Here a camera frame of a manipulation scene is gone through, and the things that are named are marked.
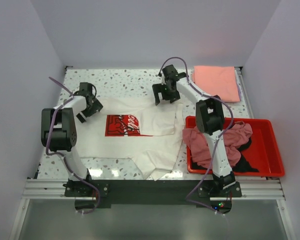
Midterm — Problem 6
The folded salmon pink t shirt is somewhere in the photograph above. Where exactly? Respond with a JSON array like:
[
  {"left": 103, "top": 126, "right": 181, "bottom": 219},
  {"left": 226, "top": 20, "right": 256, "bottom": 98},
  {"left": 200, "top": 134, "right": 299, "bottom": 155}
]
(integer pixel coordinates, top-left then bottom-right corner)
[{"left": 192, "top": 65, "right": 241, "bottom": 103}]

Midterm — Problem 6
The dusty pink crumpled t shirt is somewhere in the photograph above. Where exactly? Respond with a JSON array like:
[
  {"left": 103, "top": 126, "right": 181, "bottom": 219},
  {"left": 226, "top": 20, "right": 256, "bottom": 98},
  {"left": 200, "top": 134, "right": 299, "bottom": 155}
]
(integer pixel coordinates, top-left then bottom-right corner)
[{"left": 182, "top": 121, "right": 258, "bottom": 173}]

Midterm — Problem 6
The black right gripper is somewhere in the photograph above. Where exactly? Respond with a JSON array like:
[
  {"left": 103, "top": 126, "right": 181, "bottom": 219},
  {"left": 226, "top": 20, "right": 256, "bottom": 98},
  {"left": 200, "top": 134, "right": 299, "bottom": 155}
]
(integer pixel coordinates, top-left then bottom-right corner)
[{"left": 152, "top": 82, "right": 181, "bottom": 106}]

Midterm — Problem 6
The black t shirt in bin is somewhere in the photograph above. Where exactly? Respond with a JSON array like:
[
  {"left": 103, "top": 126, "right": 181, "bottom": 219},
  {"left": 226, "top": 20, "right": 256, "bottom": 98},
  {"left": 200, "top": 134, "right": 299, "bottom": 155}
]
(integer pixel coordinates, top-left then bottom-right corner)
[{"left": 190, "top": 138, "right": 259, "bottom": 173}]

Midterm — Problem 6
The red plastic bin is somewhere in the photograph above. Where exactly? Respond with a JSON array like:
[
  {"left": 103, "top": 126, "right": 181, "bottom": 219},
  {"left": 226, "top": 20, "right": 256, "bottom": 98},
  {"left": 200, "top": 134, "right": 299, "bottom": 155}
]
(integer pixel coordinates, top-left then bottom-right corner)
[{"left": 184, "top": 115, "right": 286, "bottom": 178}]

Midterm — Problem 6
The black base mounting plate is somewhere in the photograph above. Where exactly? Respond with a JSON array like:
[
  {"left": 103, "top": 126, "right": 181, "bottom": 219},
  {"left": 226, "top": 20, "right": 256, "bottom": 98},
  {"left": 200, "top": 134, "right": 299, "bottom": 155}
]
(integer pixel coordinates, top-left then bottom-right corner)
[{"left": 63, "top": 180, "right": 243, "bottom": 213}]

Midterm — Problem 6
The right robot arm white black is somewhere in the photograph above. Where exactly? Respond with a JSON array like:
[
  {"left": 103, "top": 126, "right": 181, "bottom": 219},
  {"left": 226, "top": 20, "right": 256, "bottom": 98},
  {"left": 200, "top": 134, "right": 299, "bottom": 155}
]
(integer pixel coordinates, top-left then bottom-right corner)
[{"left": 152, "top": 64, "right": 236, "bottom": 197}]

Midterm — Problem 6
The white printed t shirt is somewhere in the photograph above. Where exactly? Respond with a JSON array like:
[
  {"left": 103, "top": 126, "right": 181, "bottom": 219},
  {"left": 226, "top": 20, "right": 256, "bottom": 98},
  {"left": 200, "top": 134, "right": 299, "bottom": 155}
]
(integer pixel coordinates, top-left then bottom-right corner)
[{"left": 75, "top": 97, "right": 185, "bottom": 180}]

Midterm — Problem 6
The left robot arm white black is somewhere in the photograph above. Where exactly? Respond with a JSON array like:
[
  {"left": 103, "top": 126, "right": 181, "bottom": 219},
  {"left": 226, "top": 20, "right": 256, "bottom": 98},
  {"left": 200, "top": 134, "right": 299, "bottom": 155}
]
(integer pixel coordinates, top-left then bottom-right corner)
[{"left": 41, "top": 82, "right": 103, "bottom": 197}]

